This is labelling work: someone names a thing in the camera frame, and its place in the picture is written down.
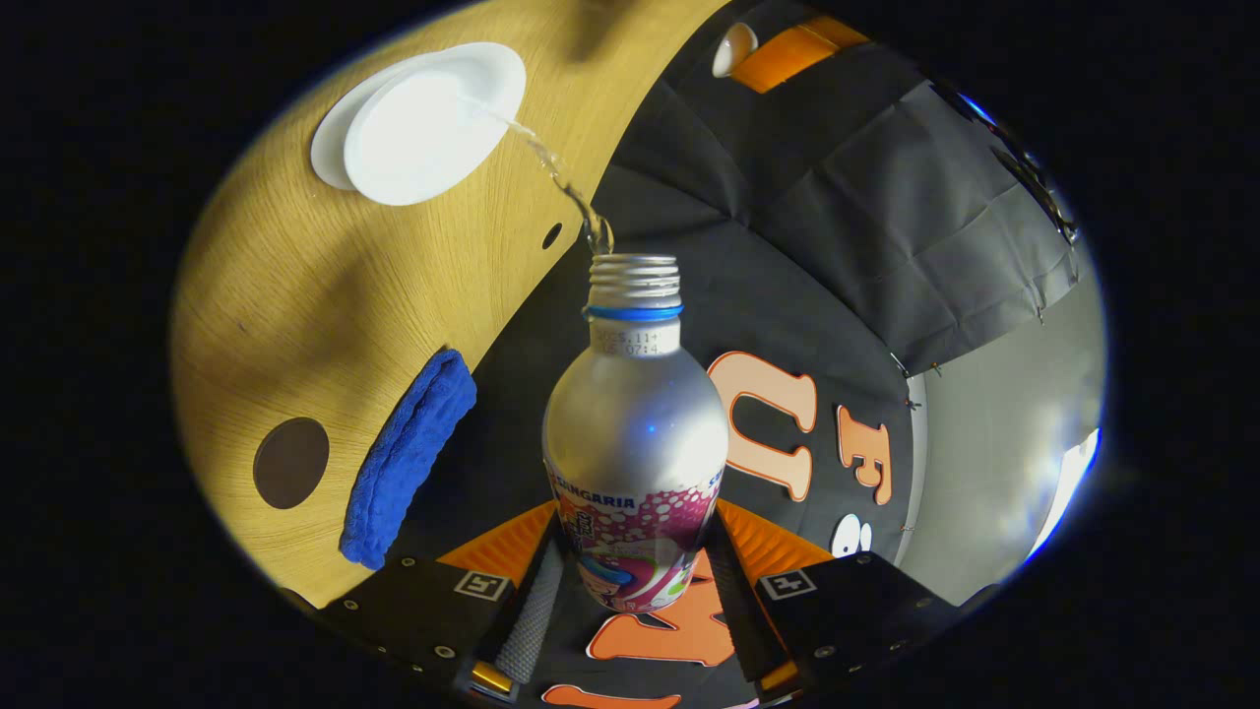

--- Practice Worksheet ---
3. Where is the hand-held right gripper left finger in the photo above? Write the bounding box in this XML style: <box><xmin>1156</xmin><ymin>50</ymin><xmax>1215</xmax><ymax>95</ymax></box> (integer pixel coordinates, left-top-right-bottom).
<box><xmin>315</xmin><ymin>500</ymin><xmax>568</xmax><ymax>704</ymax></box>

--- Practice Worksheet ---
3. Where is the blue towel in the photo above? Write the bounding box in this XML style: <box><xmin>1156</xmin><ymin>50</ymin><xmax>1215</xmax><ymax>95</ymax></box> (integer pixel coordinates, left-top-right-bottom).
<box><xmin>340</xmin><ymin>349</ymin><xmax>478</xmax><ymax>571</ymax></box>

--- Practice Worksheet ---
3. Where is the clear water stream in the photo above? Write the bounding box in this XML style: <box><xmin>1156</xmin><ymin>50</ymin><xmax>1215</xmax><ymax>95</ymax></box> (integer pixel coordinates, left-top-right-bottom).
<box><xmin>463</xmin><ymin>94</ymin><xmax>616</xmax><ymax>257</ymax></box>

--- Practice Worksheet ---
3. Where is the white teacup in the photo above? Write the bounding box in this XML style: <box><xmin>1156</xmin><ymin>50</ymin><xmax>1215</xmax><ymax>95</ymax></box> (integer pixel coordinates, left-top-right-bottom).
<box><xmin>310</xmin><ymin>41</ymin><xmax>528</xmax><ymax>207</ymax></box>

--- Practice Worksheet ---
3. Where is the silver water bottle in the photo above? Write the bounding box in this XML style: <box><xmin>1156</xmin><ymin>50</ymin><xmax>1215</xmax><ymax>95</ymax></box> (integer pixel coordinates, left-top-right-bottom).
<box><xmin>542</xmin><ymin>254</ymin><xmax>730</xmax><ymax>614</ymax></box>

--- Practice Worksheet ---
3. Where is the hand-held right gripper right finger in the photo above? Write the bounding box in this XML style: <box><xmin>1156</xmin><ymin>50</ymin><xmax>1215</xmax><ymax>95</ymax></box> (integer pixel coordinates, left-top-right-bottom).
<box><xmin>703</xmin><ymin>498</ymin><xmax>964</xmax><ymax>705</ymax></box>

